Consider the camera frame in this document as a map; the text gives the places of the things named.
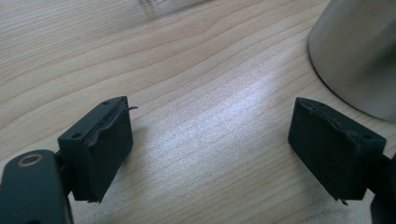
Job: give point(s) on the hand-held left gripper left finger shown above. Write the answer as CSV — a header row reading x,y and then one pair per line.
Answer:
x,y
102,155

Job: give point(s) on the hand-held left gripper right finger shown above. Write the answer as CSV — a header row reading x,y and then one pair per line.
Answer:
x,y
330,152

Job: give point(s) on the stainless steel cup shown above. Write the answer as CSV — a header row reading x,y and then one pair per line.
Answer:
x,y
358,49

